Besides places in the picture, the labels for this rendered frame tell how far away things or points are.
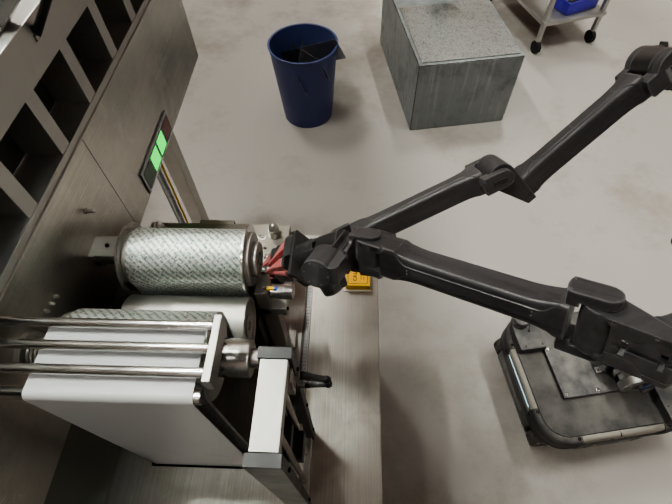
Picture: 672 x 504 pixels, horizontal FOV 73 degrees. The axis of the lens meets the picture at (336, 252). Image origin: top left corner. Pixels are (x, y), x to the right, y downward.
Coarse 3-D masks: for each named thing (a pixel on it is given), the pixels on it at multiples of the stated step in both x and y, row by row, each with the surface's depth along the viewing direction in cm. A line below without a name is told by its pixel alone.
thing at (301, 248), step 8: (296, 232) 92; (296, 240) 91; (304, 240) 93; (312, 240) 88; (296, 248) 89; (304, 248) 88; (312, 248) 87; (296, 256) 89; (304, 256) 88; (296, 264) 89; (288, 272) 87; (296, 272) 88; (304, 280) 90
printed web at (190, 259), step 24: (144, 240) 92; (168, 240) 91; (192, 240) 91; (216, 240) 91; (240, 240) 91; (144, 264) 91; (168, 264) 91; (192, 264) 90; (216, 264) 90; (144, 288) 96; (168, 288) 95; (192, 288) 95; (216, 288) 95; (240, 288) 94; (72, 312) 74; (96, 312) 74; (120, 312) 74; (144, 312) 74; (168, 312) 74; (192, 312) 74; (216, 312) 75; (216, 408) 75
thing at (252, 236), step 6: (252, 234) 94; (126, 240) 92; (246, 240) 92; (252, 240) 94; (246, 246) 91; (246, 252) 91; (246, 258) 90; (246, 264) 90; (246, 270) 91; (126, 276) 93; (246, 276) 92; (252, 282) 95
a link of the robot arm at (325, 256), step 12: (360, 228) 84; (372, 228) 84; (372, 240) 81; (312, 252) 82; (324, 252) 80; (336, 252) 82; (348, 252) 81; (312, 264) 78; (324, 264) 78; (336, 264) 78; (348, 264) 82; (312, 276) 80; (324, 276) 79; (336, 276) 78; (372, 276) 86
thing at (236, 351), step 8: (224, 344) 74; (232, 344) 73; (240, 344) 73; (248, 344) 73; (224, 352) 72; (232, 352) 72; (240, 352) 72; (248, 352) 72; (224, 360) 72; (232, 360) 72; (240, 360) 72; (248, 360) 72; (224, 368) 73; (232, 368) 72; (240, 368) 72; (248, 368) 72; (224, 376) 74; (232, 376) 73; (240, 376) 73; (248, 376) 73
